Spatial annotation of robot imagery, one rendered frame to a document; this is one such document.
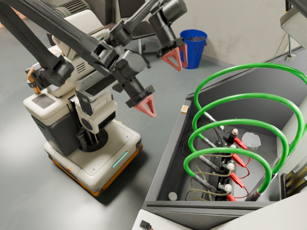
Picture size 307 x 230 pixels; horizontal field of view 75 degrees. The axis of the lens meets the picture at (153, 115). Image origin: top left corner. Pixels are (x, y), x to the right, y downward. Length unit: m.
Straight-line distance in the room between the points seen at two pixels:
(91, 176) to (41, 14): 1.26
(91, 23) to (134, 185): 1.36
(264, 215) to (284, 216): 0.06
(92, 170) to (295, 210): 1.47
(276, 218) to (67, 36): 0.66
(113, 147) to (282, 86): 1.31
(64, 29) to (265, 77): 0.84
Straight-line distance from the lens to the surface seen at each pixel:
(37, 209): 2.06
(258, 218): 0.52
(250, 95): 0.62
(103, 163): 1.73
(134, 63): 0.60
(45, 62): 0.91
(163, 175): 0.88
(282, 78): 1.07
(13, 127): 2.75
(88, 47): 0.66
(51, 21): 0.69
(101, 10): 3.90
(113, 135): 1.87
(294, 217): 0.44
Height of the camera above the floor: 1.74
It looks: 46 degrees down
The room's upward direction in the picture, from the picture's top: straight up
